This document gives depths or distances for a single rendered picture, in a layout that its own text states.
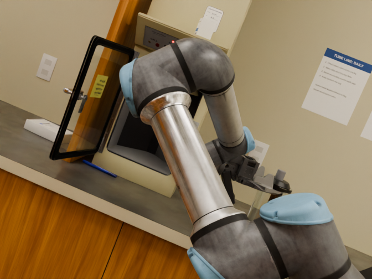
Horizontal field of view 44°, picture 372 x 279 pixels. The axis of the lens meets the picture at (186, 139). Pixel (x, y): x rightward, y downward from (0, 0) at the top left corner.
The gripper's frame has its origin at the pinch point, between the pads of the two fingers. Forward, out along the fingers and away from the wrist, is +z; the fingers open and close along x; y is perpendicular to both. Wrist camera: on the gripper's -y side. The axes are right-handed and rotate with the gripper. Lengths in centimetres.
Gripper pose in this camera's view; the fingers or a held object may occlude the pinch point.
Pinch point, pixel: (272, 189)
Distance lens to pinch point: 152.9
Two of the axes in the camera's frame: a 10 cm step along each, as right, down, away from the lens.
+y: 3.6, -9.2, -1.5
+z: 9.3, 3.3, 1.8
